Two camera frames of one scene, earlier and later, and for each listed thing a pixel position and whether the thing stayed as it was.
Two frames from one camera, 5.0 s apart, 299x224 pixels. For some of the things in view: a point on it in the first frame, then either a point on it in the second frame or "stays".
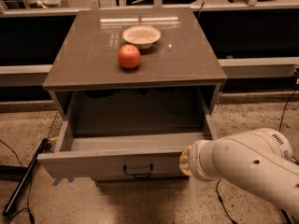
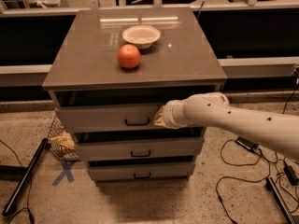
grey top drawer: [124, 156] to [113, 118]
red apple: [129, 56] stays
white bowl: [143, 35] stays
